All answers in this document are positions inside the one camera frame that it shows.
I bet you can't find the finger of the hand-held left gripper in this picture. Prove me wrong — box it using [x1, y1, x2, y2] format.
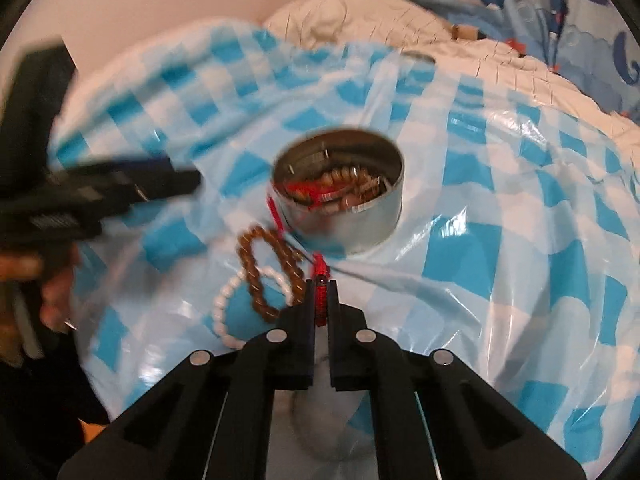
[65, 156, 203, 212]

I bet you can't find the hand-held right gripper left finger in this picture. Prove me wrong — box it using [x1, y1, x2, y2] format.
[57, 280, 318, 480]

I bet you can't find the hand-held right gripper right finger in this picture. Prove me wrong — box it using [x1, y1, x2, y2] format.
[327, 280, 586, 480]

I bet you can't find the red string bracelet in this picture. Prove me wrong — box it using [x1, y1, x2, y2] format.
[266, 194, 332, 323]
[286, 181, 323, 208]

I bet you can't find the amber bead bracelet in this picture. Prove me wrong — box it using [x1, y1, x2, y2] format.
[236, 226, 307, 322]

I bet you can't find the white bead bracelet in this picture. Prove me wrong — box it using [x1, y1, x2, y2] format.
[212, 266, 297, 349]

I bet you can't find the round metal tin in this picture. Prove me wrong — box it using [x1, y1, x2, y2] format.
[270, 129, 406, 253]

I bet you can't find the pale pink bead bracelet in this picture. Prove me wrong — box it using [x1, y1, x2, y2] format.
[319, 166, 387, 212]

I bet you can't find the person's left hand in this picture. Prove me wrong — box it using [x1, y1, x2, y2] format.
[0, 252, 85, 367]

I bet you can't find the blue checkered plastic sheet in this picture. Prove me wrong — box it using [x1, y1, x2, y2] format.
[47, 17, 640, 480]

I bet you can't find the dark clothing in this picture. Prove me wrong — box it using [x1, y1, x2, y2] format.
[0, 327, 118, 480]

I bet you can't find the white quilt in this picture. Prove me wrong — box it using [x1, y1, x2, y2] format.
[50, 0, 640, 128]

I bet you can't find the small brown tube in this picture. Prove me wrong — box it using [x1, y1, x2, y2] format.
[450, 23, 484, 42]

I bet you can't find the whale print bedding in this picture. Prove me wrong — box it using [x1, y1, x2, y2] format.
[372, 0, 640, 122]

